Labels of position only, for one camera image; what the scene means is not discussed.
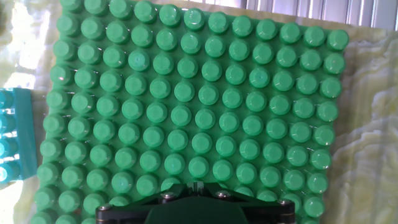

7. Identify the teal four-stud block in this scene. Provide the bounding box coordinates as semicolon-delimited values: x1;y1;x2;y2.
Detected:
0;87;39;187

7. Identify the green studded baseplate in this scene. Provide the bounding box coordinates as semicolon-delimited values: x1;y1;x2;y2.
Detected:
29;0;351;224

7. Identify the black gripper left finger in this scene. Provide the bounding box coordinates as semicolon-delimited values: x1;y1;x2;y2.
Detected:
95;182;196;224

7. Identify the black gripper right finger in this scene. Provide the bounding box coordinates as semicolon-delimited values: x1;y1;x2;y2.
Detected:
195;182;295;224

